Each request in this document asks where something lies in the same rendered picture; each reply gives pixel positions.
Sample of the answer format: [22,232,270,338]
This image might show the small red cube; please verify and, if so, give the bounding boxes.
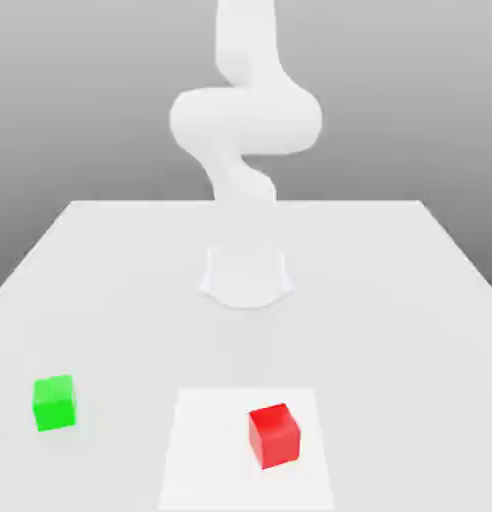
[247,402,302,471]

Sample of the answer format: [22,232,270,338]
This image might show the small green cube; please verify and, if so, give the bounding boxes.
[32,374,78,433]

